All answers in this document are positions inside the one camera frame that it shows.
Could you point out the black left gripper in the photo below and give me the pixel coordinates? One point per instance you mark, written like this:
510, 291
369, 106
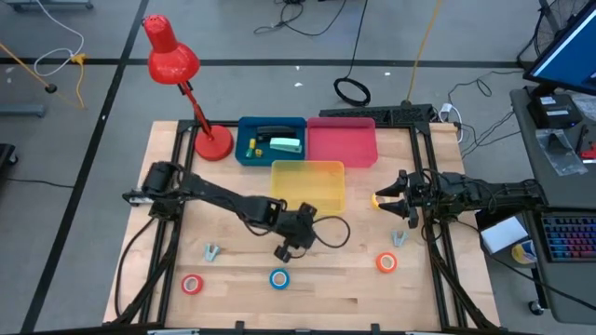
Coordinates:
298, 228

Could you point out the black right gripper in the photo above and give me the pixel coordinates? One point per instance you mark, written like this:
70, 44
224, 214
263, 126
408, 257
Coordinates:
421, 193

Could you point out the mint green stapler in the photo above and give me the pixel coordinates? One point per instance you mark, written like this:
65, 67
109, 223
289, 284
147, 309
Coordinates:
286, 145

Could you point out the black stapler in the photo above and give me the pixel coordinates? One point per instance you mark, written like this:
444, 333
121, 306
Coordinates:
277, 131

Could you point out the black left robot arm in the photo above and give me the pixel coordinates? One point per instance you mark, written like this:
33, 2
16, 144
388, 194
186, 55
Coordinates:
219, 197

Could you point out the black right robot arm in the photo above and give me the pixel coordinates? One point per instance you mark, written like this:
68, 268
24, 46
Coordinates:
493, 193

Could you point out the grey staple remover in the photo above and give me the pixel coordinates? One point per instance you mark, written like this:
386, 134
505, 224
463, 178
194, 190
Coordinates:
212, 253
399, 239

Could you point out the orange tape roll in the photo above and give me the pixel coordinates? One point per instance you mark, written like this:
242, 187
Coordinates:
378, 263

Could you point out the red tape roll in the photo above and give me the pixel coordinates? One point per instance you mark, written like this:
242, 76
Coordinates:
184, 284

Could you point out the yellow translucent tray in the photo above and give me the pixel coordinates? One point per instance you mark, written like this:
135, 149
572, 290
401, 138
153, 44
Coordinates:
307, 188

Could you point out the pink plastic tray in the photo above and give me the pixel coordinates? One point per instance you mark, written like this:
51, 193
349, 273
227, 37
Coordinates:
342, 144

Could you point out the black perforated box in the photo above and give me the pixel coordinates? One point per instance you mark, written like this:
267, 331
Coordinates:
372, 115

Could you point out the white power adapter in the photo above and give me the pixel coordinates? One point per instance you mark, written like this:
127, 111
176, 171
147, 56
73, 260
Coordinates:
446, 109

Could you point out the blue plastic tray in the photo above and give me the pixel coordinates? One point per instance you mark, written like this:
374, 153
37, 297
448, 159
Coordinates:
242, 139

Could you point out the white box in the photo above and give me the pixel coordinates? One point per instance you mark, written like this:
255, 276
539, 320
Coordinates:
503, 234

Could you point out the clear plastic bag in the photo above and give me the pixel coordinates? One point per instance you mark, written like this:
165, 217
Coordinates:
561, 153

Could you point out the black caster wheel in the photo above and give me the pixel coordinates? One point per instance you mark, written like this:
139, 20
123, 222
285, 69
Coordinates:
535, 308

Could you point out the backlit rainbow keyboard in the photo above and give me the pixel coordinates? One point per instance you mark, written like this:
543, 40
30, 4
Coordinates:
570, 237

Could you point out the black mini computer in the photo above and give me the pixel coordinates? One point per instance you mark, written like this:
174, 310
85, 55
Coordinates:
554, 111

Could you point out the dark grey keyboard desk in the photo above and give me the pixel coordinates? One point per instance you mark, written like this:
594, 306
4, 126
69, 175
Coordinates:
572, 288

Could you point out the small red object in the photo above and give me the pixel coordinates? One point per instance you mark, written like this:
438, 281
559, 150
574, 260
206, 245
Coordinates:
590, 153

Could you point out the red desk lamp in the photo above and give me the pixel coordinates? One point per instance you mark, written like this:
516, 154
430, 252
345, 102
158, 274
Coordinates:
170, 60

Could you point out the computer monitor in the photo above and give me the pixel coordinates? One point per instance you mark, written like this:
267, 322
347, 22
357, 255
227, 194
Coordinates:
568, 56

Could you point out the black floor fan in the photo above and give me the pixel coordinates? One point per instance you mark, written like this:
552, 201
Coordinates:
556, 28

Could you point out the black floor stand foot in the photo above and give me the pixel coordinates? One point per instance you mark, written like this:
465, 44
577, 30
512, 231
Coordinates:
7, 156

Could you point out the grey floor bar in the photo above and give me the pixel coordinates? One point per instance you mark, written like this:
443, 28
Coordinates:
21, 110

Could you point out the grey cart base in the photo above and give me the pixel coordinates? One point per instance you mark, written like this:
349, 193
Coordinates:
46, 4

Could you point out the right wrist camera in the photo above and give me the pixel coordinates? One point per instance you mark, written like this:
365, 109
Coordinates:
413, 218

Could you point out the black aluminium table frame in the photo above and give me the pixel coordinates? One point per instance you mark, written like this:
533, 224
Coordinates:
185, 139

